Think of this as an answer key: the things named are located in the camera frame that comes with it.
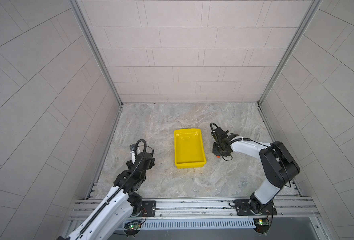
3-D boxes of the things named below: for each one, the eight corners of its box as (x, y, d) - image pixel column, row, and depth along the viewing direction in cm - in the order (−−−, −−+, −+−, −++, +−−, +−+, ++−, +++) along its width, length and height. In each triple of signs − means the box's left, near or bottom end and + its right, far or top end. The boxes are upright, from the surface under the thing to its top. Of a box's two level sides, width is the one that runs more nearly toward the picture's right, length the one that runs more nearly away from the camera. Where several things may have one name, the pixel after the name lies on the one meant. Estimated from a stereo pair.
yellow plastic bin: (173, 168, 86) (172, 164, 81) (174, 132, 102) (174, 127, 97) (205, 168, 86) (206, 164, 81) (201, 132, 102) (202, 127, 97)
